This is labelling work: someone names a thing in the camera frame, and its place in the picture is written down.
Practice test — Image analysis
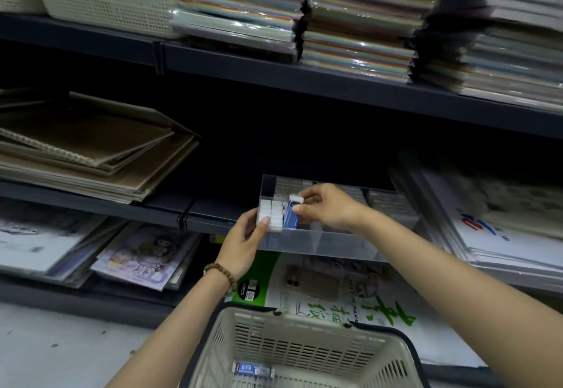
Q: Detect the clear plastic divided tray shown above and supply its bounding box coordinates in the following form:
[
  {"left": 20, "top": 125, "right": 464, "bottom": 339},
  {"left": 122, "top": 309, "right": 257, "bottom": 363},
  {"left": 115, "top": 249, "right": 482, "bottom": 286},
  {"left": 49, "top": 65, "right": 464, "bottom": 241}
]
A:
[{"left": 256, "top": 175, "right": 423, "bottom": 263}]

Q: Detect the white poster paper stack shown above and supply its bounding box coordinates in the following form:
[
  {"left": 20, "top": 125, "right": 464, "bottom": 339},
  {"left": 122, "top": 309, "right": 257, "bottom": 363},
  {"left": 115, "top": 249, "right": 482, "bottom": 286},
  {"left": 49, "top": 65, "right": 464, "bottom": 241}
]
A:
[{"left": 389, "top": 154, "right": 563, "bottom": 287}]

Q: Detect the person's right hand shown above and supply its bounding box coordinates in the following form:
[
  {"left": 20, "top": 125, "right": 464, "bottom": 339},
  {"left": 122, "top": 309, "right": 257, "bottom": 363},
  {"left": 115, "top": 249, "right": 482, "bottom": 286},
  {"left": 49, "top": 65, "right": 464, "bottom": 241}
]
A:
[{"left": 292, "top": 183, "right": 368, "bottom": 234}]

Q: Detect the brown sketchbook stack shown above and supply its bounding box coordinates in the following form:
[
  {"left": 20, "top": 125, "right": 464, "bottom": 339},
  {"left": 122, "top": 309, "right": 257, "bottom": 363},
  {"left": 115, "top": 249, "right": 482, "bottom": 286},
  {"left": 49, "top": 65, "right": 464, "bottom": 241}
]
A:
[{"left": 0, "top": 91, "right": 201, "bottom": 204}]

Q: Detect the purple cartoon cover book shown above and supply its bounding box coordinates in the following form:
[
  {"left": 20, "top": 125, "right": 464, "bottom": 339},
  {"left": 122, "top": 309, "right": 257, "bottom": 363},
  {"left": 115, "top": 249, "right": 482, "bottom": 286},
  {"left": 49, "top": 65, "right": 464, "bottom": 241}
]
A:
[{"left": 90, "top": 223, "right": 203, "bottom": 292}]

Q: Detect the beige plastic shopping basket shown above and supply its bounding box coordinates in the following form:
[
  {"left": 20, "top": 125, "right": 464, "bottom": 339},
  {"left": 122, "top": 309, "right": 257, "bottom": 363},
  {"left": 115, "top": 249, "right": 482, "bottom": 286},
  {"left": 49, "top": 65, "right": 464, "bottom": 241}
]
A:
[{"left": 180, "top": 304, "right": 430, "bottom": 388}]

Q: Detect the person's right forearm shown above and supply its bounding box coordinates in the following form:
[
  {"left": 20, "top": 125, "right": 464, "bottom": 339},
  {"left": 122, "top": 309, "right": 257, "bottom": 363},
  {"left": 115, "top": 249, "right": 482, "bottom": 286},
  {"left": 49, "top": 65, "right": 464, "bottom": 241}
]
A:
[{"left": 354, "top": 207, "right": 563, "bottom": 388}]

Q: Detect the wooden bead bracelet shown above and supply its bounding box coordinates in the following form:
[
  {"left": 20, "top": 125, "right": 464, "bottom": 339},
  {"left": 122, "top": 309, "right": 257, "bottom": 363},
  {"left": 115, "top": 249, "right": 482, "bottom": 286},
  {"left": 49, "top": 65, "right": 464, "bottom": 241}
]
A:
[{"left": 203, "top": 262, "right": 238, "bottom": 296}]

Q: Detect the pile of mixed packaged erasers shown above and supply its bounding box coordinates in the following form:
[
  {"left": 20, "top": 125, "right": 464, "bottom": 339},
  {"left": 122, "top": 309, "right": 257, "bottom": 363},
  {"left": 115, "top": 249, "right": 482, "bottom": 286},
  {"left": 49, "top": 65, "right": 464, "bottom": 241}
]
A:
[{"left": 232, "top": 362, "right": 274, "bottom": 380}]

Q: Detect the person's left forearm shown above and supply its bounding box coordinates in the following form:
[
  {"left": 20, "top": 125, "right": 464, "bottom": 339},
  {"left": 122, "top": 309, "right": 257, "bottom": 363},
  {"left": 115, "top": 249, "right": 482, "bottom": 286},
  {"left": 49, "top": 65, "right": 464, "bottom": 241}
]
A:
[{"left": 105, "top": 268, "right": 236, "bottom": 388}]

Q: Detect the dark metal shelf unit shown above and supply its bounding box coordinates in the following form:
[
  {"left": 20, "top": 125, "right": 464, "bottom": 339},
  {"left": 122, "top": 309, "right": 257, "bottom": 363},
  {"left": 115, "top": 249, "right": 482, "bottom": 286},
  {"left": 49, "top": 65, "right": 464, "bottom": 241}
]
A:
[{"left": 0, "top": 11, "right": 563, "bottom": 380}]

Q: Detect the person's left hand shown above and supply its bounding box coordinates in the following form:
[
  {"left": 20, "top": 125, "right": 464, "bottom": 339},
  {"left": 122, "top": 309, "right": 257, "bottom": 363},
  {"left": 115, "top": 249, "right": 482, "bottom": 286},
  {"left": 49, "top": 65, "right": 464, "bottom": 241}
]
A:
[{"left": 214, "top": 207, "right": 270, "bottom": 281}]

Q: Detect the blue packaged eraser bundle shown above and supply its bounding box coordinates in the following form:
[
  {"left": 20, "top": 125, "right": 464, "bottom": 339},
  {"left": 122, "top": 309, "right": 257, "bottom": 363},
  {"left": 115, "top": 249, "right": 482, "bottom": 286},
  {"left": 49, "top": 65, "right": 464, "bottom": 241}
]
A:
[{"left": 283, "top": 196, "right": 305, "bottom": 229}]

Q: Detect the spiral sketch pad stack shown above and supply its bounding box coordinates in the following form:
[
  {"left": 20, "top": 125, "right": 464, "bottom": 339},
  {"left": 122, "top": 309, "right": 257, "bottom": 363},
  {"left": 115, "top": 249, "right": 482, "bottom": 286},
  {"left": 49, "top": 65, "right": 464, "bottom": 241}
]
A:
[{"left": 0, "top": 200, "right": 128, "bottom": 288}]

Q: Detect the green and white paper pack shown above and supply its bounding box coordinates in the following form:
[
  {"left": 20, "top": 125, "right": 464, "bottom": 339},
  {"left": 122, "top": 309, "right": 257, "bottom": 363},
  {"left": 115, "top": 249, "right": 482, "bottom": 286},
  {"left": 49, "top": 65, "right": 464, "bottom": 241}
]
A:
[{"left": 230, "top": 251, "right": 484, "bottom": 366}]

